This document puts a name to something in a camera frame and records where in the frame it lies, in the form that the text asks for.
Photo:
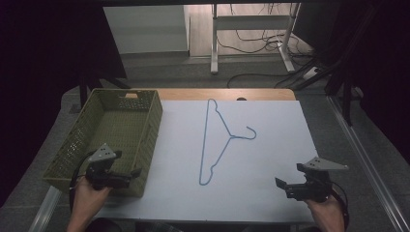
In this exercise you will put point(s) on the black stand leg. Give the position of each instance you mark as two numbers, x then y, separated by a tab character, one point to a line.
84	92

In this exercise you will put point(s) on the white metal desk frame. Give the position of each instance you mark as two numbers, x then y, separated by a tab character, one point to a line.
251	22

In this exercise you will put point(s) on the white paper sheet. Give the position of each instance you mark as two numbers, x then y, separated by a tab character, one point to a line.
257	180

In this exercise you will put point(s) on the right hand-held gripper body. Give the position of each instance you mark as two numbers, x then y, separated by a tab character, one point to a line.
311	188

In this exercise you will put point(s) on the white panel board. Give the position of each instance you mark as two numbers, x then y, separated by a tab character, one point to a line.
145	29

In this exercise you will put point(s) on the person's left hand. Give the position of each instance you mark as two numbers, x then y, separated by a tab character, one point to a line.
88	196

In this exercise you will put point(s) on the green plastic basket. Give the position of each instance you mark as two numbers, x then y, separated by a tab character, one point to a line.
112	129

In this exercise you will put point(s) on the aluminium floor rail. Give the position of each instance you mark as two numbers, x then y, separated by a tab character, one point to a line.
370	161
45	209

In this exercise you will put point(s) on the small black knob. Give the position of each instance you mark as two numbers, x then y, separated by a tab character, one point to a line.
241	99

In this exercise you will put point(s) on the white power strip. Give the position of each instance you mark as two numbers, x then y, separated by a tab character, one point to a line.
311	72

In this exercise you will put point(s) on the black curtain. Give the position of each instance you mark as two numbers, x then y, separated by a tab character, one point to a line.
377	64
48	48

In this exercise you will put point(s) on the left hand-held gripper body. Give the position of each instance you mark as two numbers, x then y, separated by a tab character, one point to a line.
101	175

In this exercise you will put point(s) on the person's right hand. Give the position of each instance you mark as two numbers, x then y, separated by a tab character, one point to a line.
325	209

